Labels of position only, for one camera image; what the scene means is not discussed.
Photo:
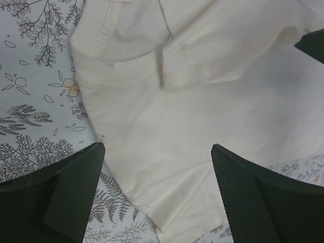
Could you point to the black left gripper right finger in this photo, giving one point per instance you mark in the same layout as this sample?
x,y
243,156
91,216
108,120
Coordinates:
x,y
264,206

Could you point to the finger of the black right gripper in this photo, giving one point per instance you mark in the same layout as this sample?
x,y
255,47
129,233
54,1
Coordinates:
x,y
312,44

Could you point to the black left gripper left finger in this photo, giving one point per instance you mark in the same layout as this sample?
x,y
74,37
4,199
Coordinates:
x,y
52,204

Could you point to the cream white t shirt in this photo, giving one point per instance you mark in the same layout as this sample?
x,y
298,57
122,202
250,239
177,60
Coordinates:
x,y
163,81

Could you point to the floral patterned table cloth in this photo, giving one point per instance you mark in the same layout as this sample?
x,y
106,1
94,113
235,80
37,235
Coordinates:
x,y
43,119

